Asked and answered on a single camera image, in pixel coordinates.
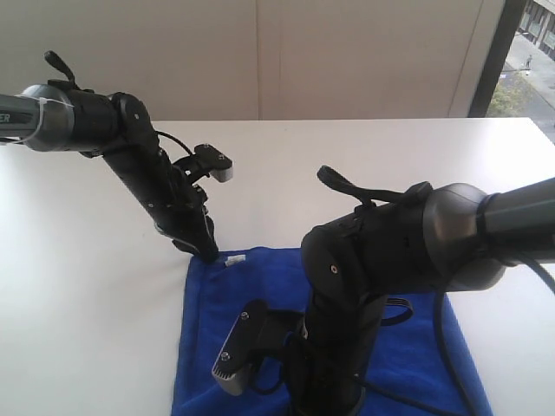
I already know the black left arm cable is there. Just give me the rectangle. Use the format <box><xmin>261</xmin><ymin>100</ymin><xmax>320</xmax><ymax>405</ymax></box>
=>
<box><xmin>42</xmin><ymin>50</ymin><xmax>77</xmax><ymax>83</ymax></box>

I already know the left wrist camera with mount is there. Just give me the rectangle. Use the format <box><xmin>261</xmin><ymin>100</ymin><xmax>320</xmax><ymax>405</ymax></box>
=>
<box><xmin>173</xmin><ymin>144</ymin><xmax>233</xmax><ymax>184</ymax></box>

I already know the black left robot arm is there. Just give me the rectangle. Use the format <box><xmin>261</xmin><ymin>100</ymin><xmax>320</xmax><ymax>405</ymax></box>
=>
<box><xmin>1</xmin><ymin>85</ymin><xmax>232</xmax><ymax>263</ymax></box>

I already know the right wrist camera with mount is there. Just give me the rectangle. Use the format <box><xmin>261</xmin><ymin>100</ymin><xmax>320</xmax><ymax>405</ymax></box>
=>
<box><xmin>212</xmin><ymin>299</ymin><xmax>303</xmax><ymax>396</ymax></box>

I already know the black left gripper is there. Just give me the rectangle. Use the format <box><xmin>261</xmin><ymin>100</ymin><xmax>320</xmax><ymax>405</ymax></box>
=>
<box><xmin>102</xmin><ymin>138</ymin><xmax>218</xmax><ymax>263</ymax></box>

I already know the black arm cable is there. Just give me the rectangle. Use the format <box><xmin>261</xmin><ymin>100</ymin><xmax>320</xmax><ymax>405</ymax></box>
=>
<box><xmin>42</xmin><ymin>50</ymin><xmax>77</xmax><ymax>83</ymax></box>
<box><xmin>251</xmin><ymin>166</ymin><xmax>555</xmax><ymax>416</ymax></box>

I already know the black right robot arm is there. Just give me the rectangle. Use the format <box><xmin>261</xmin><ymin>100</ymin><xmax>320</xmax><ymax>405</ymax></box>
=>
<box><xmin>286</xmin><ymin>166</ymin><xmax>554</xmax><ymax>415</ymax></box>

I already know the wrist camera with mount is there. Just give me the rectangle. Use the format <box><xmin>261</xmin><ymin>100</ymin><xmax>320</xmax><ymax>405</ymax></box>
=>
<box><xmin>173</xmin><ymin>144</ymin><xmax>233</xmax><ymax>184</ymax></box>
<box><xmin>212</xmin><ymin>299</ymin><xmax>303</xmax><ymax>396</ymax></box>

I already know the dark window frame post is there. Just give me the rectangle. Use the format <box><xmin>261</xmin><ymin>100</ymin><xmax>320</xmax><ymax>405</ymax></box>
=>
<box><xmin>467</xmin><ymin>0</ymin><xmax>526</xmax><ymax>118</ymax></box>

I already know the blue microfibre cloth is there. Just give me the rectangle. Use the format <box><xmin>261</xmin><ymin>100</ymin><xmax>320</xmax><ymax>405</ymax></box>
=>
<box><xmin>170</xmin><ymin>245</ymin><xmax>495</xmax><ymax>416</ymax></box>

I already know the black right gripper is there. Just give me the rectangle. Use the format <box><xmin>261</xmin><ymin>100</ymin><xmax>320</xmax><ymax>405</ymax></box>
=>
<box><xmin>290</xmin><ymin>294</ymin><xmax>386</xmax><ymax>415</ymax></box>

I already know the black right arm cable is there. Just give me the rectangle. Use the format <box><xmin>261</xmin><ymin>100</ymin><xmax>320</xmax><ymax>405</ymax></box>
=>
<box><xmin>251</xmin><ymin>166</ymin><xmax>555</xmax><ymax>416</ymax></box>

